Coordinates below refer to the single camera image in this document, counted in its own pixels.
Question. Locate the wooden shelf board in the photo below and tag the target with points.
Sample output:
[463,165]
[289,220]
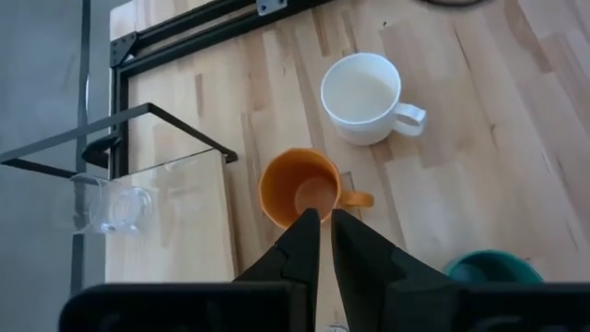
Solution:
[184,230]

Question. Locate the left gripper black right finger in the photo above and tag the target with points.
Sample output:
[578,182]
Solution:
[364,267]

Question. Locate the orange plastic mug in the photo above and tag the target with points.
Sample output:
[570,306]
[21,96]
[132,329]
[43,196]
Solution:
[286,180]

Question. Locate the plain white mug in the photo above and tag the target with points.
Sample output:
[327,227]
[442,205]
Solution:
[359,97]

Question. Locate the silver corner bracket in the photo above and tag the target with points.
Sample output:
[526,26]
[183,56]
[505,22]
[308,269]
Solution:
[271,5]

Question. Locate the clear glass mug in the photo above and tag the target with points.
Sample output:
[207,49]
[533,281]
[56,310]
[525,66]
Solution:
[115,207]

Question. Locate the green plastic cup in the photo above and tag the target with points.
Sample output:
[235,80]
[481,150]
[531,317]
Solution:
[493,267]

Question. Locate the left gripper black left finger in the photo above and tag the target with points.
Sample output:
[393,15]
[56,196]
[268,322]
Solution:
[299,258]

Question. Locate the wooden shelf with black frame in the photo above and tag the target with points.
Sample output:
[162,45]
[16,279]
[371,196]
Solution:
[184,126]

